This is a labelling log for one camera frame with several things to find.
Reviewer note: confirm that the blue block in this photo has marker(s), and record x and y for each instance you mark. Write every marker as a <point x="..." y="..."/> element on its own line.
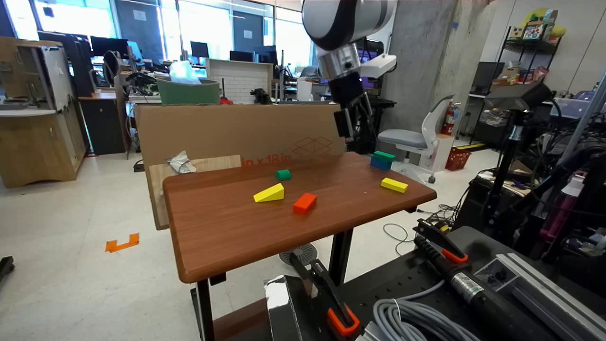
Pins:
<point x="381" y="163"/>

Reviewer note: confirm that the black orange front clamp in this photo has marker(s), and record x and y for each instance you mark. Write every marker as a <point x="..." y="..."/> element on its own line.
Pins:
<point x="339" y="316"/>

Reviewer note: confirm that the black orange clamp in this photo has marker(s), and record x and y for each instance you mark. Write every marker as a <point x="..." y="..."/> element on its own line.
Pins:
<point x="339" y="316"/>
<point x="438" y="244"/>

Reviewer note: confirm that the large green block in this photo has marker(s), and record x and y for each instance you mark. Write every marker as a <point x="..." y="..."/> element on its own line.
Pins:
<point x="383" y="155"/>

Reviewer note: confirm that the small green block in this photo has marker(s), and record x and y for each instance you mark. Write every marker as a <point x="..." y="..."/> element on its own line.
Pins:
<point x="282" y="174"/>

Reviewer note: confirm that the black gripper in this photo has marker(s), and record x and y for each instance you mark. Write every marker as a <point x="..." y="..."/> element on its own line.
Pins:
<point x="349" y="91"/>

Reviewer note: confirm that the red cuboid block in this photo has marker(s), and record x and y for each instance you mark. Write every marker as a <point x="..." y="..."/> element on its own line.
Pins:
<point x="305" y="202"/>

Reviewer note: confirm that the yellow wedge block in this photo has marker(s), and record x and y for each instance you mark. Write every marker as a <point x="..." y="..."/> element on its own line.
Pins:
<point x="271" y="193"/>

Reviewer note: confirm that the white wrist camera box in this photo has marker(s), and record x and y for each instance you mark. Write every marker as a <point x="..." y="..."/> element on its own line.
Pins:
<point x="345" y="59"/>

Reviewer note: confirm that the grey office chair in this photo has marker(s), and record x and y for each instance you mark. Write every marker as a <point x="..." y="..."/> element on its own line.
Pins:
<point x="424" y="140"/>

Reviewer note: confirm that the large cardboard box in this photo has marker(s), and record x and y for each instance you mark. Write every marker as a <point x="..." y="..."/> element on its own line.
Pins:
<point x="218" y="136"/>

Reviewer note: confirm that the wooden cabinet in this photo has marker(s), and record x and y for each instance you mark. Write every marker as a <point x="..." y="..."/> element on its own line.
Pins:
<point x="40" y="131"/>

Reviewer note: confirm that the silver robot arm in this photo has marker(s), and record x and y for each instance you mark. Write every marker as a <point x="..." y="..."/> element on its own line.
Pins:
<point x="335" y="26"/>

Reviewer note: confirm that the orange floor bracket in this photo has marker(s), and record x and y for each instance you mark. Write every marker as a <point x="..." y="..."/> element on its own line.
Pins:
<point x="123" y="244"/>

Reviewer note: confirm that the wooden lower table shelf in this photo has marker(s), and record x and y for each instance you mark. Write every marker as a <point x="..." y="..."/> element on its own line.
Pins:
<point x="245" y="324"/>

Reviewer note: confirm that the yellow cuboid block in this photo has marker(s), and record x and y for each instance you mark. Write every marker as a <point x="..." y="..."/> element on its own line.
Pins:
<point x="394" y="184"/>

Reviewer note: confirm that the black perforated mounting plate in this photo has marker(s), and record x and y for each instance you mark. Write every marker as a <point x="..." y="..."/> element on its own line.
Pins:
<point x="409" y="299"/>

